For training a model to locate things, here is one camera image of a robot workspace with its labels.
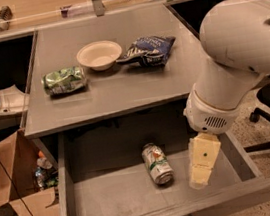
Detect white paper bowl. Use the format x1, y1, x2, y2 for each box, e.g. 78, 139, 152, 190
76, 40, 122, 71

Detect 7up soda can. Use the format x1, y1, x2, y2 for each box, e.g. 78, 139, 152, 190
142, 143, 174, 185

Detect green chip bag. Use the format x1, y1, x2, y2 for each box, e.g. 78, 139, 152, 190
42, 66, 88, 96

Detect bottles in cardboard box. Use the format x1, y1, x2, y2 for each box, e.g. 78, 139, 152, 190
33, 151, 59, 191

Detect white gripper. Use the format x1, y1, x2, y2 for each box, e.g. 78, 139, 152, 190
183, 83, 240, 190

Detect grey bracket left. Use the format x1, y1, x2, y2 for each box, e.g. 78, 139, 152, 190
0, 85, 29, 114

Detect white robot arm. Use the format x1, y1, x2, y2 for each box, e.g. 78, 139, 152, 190
183, 0, 270, 190

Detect brown cardboard box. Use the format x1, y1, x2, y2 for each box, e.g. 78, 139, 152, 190
0, 130, 60, 216

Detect blue chip bag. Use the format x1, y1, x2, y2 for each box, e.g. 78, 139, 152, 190
116, 35, 176, 67

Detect grey counter cabinet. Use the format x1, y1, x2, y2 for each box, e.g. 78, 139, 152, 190
25, 3, 207, 139

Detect grey open drawer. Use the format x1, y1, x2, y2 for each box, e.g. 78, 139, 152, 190
58, 101, 270, 216

